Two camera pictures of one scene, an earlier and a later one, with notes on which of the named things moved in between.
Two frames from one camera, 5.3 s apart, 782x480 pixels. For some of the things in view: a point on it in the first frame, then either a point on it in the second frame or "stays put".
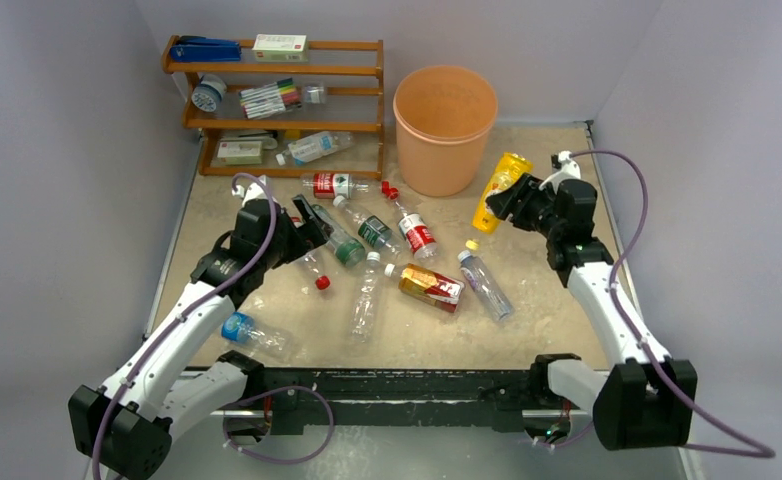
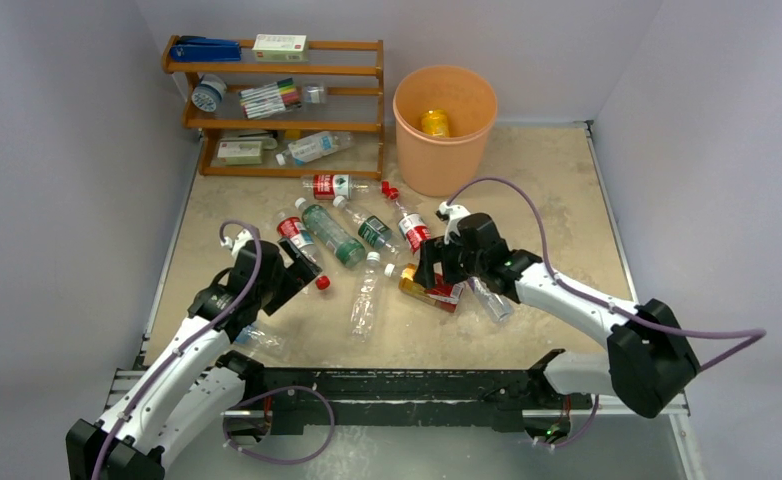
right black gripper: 516,201 → 440,259
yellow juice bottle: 510,168 → 435,122
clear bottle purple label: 481,277 stays put
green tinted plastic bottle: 347,249 stays put
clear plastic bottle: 365,298 stays put
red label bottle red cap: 413,229 stays put
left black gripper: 316,231 → 297,275
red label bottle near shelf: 332,185 stays put
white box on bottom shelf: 247,152 stays put
